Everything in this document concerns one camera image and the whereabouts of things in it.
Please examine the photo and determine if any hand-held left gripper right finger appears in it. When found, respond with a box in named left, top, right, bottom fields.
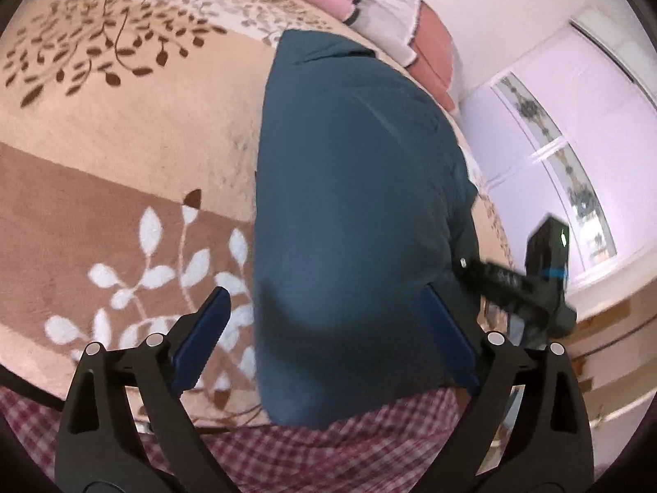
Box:
left=420, top=284, right=595, bottom=493

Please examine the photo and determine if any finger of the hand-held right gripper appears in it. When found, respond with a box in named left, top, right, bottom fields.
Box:
left=454, top=256, right=550, bottom=324

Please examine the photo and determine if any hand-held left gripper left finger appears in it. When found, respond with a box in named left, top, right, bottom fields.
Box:
left=54, top=286, right=237, bottom=493

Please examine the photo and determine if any dark blue puffer jacket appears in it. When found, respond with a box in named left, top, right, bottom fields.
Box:
left=254, top=30, right=480, bottom=429

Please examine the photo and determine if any white wardrobe with floral panel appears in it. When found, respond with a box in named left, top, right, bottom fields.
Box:
left=457, top=7, right=657, bottom=309

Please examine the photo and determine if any red checked bed sheet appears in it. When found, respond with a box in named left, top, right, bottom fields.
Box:
left=0, top=385, right=463, bottom=493

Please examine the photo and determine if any beige leaf print blanket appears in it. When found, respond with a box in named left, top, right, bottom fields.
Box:
left=0, top=0, right=514, bottom=427

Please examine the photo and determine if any pink pillow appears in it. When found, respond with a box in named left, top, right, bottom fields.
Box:
left=411, top=2, right=463, bottom=114

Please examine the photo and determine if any pink and white striped quilt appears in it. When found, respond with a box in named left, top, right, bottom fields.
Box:
left=241, top=0, right=427, bottom=67

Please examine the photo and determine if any black cable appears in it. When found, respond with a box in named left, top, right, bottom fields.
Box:
left=572, top=313, right=657, bottom=357

